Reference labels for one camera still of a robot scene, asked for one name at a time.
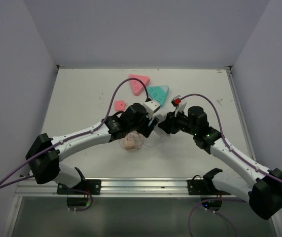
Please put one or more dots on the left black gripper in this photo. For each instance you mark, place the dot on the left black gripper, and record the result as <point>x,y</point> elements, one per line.
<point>151,127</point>

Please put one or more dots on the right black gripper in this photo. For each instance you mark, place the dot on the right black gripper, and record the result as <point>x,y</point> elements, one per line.
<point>169,124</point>

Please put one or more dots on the teal triangular socket adapter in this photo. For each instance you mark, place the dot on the teal triangular socket adapter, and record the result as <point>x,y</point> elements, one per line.
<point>158,93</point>

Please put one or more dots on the pink plug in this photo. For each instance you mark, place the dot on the pink plug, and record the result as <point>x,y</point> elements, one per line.
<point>120,105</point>

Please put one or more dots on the pink triangular socket adapter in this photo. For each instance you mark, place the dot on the pink triangular socket adapter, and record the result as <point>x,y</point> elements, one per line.
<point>136,86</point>

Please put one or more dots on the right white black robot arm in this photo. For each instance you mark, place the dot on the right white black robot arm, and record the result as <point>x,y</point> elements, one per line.
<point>257,185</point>

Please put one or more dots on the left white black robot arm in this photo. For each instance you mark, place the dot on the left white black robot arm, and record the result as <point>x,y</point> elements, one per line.
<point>46,154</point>

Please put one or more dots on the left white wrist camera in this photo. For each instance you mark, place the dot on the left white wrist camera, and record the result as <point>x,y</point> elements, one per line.
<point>151,106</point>

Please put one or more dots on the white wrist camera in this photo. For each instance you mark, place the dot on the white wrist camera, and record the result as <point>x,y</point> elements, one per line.
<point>179,104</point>
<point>151,106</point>

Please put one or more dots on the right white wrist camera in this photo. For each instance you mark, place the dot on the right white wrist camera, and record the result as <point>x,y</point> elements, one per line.
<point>179,104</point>

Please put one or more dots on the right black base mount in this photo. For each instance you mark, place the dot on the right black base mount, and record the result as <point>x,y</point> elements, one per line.
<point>203,187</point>

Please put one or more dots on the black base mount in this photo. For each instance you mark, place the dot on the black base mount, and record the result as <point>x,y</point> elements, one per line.
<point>92,186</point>
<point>203,187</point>

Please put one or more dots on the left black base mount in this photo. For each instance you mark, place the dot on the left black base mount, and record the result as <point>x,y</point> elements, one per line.
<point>92,186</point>

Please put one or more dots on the aluminium front rail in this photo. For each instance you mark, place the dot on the aluminium front rail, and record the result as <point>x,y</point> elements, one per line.
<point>141,188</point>

